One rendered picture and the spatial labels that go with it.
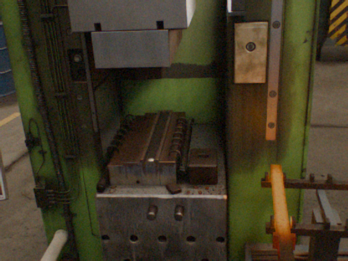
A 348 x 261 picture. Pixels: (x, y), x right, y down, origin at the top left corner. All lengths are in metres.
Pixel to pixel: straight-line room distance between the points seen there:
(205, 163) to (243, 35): 0.38
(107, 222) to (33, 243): 1.46
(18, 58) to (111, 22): 0.38
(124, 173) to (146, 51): 0.37
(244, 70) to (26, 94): 0.68
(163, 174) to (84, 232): 0.47
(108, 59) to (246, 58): 0.39
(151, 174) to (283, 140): 0.42
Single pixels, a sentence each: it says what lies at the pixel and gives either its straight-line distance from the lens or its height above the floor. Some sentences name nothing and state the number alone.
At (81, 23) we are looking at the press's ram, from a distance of 1.10.
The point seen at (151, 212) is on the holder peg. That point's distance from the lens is 1.15.
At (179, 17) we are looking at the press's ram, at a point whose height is 1.39.
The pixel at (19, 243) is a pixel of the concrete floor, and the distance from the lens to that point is 2.71.
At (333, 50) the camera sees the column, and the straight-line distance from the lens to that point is 6.68.
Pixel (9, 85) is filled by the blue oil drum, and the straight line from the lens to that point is 5.82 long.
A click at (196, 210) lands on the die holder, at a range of 1.18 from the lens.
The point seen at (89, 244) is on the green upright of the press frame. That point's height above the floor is 0.58.
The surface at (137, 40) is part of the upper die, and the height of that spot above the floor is 1.34.
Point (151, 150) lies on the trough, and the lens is 1.26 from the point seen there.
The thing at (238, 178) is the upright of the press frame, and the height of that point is 0.86.
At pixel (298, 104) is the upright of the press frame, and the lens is 1.28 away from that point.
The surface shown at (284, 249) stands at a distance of 0.88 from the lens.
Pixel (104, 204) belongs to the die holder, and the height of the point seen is 0.88.
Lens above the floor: 1.52
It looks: 23 degrees down
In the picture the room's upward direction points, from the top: 3 degrees counter-clockwise
